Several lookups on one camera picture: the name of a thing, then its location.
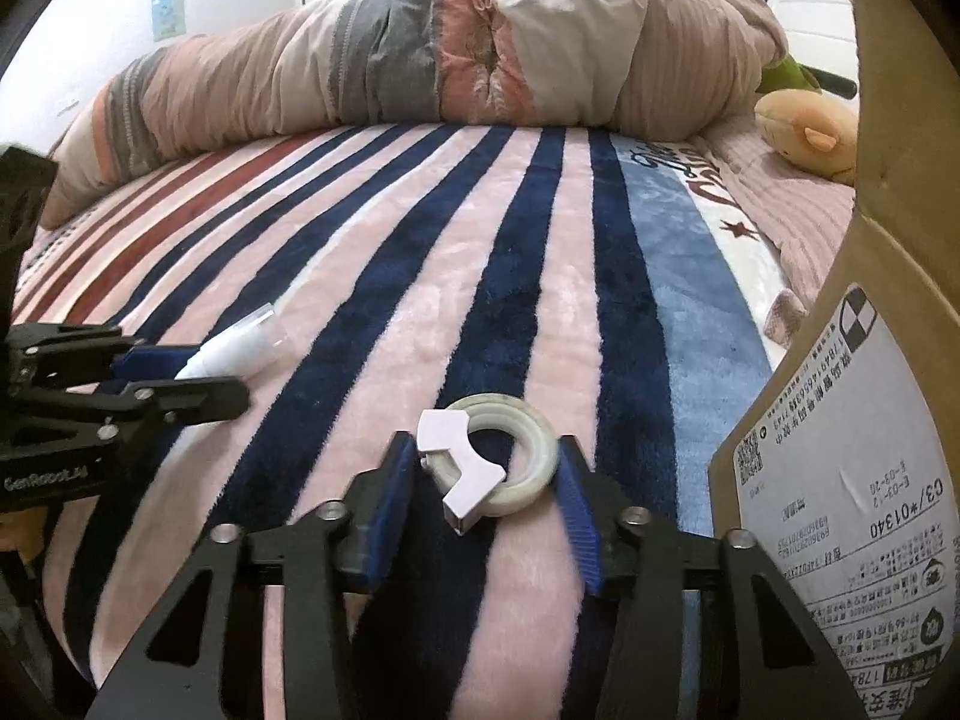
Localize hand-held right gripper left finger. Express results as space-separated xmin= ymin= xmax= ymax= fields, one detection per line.
xmin=86 ymin=431 xmax=421 ymax=720

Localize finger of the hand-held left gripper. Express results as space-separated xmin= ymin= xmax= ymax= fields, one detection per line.
xmin=21 ymin=375 xmax=251 ymax=430
xmin=6 ymin=322 xmax=197 ymax=385

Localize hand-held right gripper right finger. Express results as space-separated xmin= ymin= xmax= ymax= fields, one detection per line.
xmin=553 ymin=435 xmax=872 ymax=720

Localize white spray bottle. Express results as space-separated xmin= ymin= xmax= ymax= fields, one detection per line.
xmin=174 ymin=302 xmax=290 ymax=382

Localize white ring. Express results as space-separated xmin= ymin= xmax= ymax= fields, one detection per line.
xmin=426 ymin=394 xmax=560 ymax=518

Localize white angled bracket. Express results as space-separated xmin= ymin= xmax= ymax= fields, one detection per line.
xmin=417 ymin=410 xmax=510 ymax=536

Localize cardboard box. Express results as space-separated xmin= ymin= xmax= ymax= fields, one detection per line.
xmin=709 ymin=0 xmax=960 ymax=720

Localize person's left hand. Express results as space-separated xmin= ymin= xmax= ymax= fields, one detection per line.
xmin=0 ymin=511 xmax=47 ymax=565

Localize striped plush blanket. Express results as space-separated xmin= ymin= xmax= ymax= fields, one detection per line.
xmin=11 ymin=124 xmax=820 ymax=720

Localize pink grey rolled duvet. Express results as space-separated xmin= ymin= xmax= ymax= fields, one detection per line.
xmin=37 ymin=0 xmax=788 ymax=230

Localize tan plush toy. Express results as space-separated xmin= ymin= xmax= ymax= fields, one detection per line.
xmin=754 ymin=90 xmax=860 ymax=187

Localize green plush toy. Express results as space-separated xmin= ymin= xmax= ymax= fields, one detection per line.
xmin=760 ymin=52 xmax=827 ymax=95

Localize white headboard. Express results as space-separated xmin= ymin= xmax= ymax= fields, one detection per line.
xmin=769 ymin=0 xmax=860 ymax=102

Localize blue wall poster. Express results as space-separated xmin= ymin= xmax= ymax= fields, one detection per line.
xmin=150 ymin=0 xmax=186 ymax=41

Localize pink corduroy pillow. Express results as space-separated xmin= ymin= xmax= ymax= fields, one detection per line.
xmin=694 ymin=116 xmax=857 ymax=350

